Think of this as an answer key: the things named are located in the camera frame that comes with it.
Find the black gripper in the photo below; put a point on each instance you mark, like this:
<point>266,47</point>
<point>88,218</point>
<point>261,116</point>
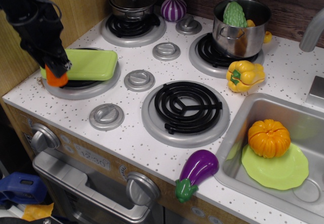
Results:
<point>40,33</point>

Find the steel sink basin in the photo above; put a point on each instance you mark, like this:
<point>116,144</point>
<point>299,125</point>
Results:
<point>306,132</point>

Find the yellow cloth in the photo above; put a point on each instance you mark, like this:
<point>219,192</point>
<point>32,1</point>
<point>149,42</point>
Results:
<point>37,211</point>

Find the silver oven knob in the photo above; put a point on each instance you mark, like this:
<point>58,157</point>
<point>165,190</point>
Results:
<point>141,190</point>
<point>43,138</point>

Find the silver oven door handle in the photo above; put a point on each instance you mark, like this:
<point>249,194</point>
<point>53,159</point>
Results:
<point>90,197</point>

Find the front right stove burner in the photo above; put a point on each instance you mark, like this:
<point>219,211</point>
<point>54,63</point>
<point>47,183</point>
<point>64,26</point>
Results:
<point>185,114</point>

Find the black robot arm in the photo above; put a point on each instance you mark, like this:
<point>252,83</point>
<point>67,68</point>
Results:
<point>20,8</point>

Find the small yellow toy behind pot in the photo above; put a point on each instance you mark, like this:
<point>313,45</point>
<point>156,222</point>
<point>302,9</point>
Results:
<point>267,37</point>

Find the silver oven knob left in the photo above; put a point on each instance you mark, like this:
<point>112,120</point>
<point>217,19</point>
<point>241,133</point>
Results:
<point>43,138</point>

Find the silver top knob upper middle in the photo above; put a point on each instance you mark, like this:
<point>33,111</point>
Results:
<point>166,51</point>

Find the purple striped toy onion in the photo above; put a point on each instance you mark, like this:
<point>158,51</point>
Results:
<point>173,10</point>

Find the light green plate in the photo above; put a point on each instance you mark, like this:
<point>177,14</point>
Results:
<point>286,172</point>

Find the back left stove burner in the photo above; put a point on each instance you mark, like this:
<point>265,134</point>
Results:
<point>133,34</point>

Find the green plastic cutting board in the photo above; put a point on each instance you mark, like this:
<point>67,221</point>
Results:
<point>91,65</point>

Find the stove burner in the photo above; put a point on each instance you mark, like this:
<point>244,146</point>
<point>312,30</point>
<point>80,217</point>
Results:
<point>204,57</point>
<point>185,114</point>
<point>77,90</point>
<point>133,34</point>

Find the silver faucet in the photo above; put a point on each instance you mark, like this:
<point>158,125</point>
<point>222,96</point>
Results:
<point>312,33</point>

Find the silver top knob lower middle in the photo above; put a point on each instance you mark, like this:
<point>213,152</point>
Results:
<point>139,80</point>

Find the purple toy eggplant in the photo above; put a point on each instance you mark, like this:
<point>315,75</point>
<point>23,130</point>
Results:
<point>201,165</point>

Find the green toy bitter gourd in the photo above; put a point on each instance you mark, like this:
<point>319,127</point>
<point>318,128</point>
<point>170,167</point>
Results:
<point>234,16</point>

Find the small pot with glass lid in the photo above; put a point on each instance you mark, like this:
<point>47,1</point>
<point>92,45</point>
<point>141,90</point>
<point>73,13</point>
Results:
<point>132,10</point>

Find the silver top knob front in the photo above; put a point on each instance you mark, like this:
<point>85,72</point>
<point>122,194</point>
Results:
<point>106,117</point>

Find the orange toy pumpkin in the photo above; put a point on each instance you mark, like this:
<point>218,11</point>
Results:
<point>269,138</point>

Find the silver oven knob right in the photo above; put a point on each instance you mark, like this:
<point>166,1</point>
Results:
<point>141,190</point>

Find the yellow toy bell pepper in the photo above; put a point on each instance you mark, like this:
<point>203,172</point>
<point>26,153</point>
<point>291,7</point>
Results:
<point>243,75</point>

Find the tall steel pot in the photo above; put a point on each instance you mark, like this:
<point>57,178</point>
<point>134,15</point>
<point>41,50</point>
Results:
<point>240,42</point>

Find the blue plastic object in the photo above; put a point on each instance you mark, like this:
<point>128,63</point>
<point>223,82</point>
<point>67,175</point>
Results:
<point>22,188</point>

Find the silver top knob back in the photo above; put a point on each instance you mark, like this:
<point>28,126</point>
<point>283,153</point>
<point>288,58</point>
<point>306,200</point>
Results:
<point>188,26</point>

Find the orange toy carrot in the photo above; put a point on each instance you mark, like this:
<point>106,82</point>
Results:
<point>54,81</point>

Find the front left stove burner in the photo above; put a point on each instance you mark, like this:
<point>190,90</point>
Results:
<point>77,90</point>

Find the back right stove burner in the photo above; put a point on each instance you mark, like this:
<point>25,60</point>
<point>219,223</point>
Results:
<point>204,57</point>

